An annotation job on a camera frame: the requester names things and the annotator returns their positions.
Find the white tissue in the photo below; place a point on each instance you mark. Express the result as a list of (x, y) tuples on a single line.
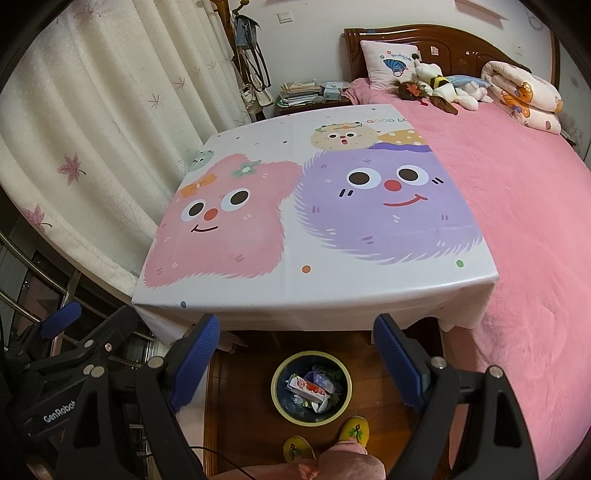
[(321, 406)]

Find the dark wooden nightstand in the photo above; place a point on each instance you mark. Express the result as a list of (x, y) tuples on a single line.
[(295, 110)]

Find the white handbag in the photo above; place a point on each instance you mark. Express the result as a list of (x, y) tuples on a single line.
[(256, 97)]

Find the folded cartoon quilt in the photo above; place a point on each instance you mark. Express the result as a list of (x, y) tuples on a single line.
[(521, 94)]

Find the grey handbag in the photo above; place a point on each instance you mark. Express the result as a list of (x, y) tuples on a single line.
[(245, 30)]

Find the blue plush toy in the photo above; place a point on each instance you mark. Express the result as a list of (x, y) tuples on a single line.
[(466, 80)]

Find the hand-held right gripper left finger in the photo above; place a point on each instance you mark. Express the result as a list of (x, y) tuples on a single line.
[(196, 364)]

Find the metal railing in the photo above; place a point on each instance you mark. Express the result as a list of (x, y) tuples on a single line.
[(41, 277)]

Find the pink printed pillow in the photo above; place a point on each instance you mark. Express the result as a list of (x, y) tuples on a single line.
[(381, 57)]

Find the small pale blue box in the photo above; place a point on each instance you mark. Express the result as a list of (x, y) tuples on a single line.
[(334, 90)]

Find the plain white plush toy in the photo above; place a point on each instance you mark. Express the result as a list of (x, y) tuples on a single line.
[(473, 97)]

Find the wooden coat rack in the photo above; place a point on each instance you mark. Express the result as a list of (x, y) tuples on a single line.
[(221, 18)]

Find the cartoon printed tablecloth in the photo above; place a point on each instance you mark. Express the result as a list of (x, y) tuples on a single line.
[(286, 277)]

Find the stack of books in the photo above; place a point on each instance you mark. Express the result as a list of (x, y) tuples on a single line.
[(298, 92)]

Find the pink bed blanket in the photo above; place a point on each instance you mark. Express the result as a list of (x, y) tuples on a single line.
[(531, 230)]

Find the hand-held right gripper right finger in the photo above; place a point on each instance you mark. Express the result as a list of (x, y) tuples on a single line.
[(401, 364)]

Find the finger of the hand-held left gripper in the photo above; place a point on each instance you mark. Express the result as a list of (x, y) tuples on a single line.
[(111, 332), (60, 318)]

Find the white wall switch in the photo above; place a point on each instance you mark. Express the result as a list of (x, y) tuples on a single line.
[(285, 16)]

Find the brown haired doll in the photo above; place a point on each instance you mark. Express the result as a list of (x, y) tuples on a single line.
[(408, 88)]

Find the cream leaf print curtain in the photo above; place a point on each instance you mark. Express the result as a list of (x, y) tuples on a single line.
[(115, 115)]

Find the blue bin with cream rim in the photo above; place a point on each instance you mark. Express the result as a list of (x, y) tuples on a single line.
[(284, 406)]

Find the yellow embroidered slipper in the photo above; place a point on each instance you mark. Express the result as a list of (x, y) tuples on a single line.
[(353, 431), (298, 450)]

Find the dark wooden headboard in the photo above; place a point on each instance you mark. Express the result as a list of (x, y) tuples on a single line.
[(461, 50)]

